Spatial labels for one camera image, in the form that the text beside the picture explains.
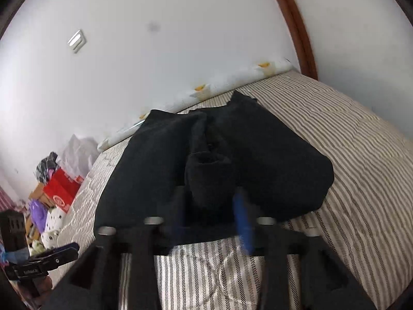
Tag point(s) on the black sweater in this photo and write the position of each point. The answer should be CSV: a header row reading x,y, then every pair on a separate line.
x,y
274,168

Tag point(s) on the white pillow with yellow print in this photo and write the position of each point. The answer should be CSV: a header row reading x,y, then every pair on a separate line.
x,y
226,82

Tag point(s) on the white wall switch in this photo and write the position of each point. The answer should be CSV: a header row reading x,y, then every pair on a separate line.
x,y
76,41

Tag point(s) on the red box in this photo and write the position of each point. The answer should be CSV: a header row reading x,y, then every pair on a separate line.
x,y
61,189

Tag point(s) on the striped quilted bed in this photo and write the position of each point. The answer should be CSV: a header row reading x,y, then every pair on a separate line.
x,y
355,168

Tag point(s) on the white spotted plush toy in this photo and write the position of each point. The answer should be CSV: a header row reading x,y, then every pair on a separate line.
x,y
53,224

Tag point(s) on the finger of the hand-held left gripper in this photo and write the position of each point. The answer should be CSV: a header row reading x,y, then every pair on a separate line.
x,y
59,261
63,248

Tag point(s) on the cardboard box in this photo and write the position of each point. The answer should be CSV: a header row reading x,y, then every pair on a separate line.
x,y
36,195

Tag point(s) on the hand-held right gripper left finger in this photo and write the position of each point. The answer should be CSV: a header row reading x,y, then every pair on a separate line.
x,y
180,219

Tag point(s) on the white plastic bag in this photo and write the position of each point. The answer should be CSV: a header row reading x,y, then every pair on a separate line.
x,y
79,155

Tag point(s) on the purple bag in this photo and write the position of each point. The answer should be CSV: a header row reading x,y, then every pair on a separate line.
x,y
38,214

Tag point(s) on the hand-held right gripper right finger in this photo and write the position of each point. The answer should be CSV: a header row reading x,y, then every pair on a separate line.
x,y
242,222

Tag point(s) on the brown wooden door frame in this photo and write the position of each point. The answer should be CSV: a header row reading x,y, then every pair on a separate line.
x,y
290,16

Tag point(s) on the dark patterned cloth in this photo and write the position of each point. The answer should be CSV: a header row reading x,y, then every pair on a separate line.
x,y
46,166

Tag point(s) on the black crate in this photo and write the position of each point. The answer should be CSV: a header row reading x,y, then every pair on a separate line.
x,y
11,229

